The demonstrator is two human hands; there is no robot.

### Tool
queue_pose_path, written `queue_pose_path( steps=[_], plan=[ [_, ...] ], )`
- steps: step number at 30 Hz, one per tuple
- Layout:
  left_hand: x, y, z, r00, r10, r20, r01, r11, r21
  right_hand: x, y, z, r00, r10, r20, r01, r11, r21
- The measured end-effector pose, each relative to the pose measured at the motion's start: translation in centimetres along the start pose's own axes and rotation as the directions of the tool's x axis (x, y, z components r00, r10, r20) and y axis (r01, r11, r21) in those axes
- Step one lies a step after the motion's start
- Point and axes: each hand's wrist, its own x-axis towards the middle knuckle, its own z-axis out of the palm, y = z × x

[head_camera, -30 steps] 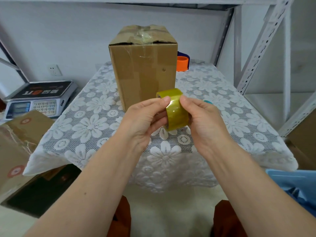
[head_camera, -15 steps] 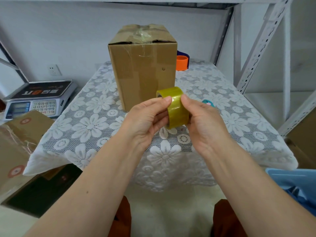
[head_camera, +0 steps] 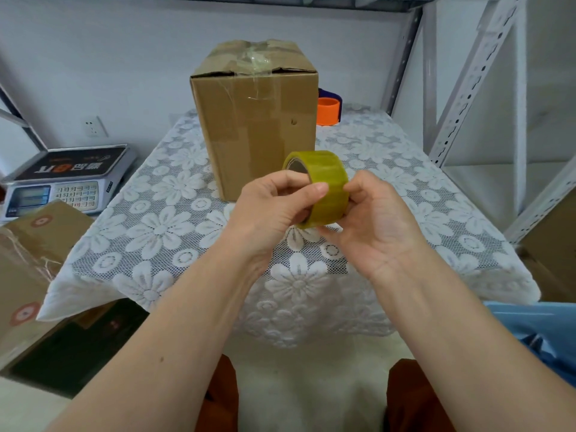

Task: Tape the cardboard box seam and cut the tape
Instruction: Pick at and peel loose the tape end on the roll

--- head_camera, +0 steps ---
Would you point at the person's orange trousers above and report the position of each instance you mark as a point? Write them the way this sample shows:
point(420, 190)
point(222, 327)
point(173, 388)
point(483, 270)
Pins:
point(418, 400)

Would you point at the blue plastic bag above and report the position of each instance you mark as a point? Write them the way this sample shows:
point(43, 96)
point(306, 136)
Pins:
point(540, 328)

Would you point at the yellow clear packing tape roll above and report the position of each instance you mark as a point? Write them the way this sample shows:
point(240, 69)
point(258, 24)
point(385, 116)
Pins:
point(330, 175)

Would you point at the person's left thumb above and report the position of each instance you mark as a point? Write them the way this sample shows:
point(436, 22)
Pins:
point(306, 194)

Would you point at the grey electronic weighing scale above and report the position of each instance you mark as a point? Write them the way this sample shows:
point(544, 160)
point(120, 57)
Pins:
point(67, 179)

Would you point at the white wall socket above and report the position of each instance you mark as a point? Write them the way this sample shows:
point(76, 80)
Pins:
point(95, 127)

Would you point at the white floral lace tablecloth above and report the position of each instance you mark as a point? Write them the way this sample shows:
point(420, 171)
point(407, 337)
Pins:
point(171, 220)

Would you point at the person's left hand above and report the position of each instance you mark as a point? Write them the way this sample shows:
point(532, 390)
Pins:
point(261, 211)

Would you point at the person's right forearm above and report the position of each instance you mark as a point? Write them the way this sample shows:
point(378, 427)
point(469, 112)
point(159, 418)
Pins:
point(459, 346)

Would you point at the purple tape dispenser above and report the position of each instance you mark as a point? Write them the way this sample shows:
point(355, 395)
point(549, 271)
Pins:
point(332, 93)

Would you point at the person's right thumb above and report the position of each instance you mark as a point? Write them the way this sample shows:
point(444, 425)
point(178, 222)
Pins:
point(360, 186)

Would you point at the person's left forearm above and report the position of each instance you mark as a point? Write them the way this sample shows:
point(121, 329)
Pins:
point(180, 337)

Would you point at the grey metal shelf rack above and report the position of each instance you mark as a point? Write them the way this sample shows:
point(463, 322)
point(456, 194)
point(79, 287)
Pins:
point(472, 71)

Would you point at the plain brown cardboard box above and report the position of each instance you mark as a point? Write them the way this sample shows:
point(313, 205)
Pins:
point(551, 251)

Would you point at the taped brown cardboard box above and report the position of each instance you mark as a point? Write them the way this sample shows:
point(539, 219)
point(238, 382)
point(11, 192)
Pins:
point(256, 125)

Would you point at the person's right hand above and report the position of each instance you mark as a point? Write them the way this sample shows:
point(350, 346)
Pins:
point(382, 233)

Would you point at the cardboard box with orange logos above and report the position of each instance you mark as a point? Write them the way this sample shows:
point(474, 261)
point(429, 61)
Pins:
point(31, 265)

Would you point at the black flat box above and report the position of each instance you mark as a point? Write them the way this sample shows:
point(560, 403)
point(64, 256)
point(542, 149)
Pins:
point(76, 350)

